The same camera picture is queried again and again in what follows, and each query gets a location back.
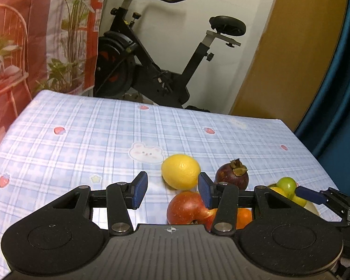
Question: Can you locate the large yellow lemon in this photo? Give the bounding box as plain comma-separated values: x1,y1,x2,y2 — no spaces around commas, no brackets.
268,185,289,199

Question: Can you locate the black exercise bike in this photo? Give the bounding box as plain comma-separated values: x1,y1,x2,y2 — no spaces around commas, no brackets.
93,0,247,113

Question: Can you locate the green jujube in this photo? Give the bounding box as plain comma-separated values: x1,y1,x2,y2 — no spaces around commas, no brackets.
276,177,297,199

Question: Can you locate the cream plate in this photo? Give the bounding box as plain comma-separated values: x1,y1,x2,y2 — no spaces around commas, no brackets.
267,182,320,218

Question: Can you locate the wooden board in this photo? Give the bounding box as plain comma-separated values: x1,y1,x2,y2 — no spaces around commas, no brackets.
229,0,350,133

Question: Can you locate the orange mandarin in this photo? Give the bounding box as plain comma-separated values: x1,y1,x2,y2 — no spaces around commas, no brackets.
236,207,254,230

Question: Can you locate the red apple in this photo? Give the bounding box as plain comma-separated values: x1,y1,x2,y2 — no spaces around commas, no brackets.
166,191,218,225

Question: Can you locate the purple mangosteen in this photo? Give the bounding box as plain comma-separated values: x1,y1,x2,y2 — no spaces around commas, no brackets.
215,158,249,192

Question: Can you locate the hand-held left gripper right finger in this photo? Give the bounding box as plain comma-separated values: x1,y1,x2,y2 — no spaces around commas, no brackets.
198,172,312,236

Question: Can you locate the printed backdrop cloth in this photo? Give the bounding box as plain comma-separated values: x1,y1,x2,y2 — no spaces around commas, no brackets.
0,0,110,164

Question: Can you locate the blue checked tablecloth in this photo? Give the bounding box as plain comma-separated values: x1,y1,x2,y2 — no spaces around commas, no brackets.
0,90,340,277

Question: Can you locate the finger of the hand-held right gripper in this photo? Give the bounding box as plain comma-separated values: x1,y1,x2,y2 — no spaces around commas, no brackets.
295,186,350,227

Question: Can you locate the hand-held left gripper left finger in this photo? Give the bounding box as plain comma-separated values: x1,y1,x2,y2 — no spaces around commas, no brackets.
32,171,149,236

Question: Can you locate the small yellow lemon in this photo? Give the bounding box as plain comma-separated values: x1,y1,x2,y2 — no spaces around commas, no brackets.
161,154,201,190

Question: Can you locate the blue curtain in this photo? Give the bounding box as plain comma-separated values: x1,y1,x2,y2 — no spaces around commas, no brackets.
294,0,350,182

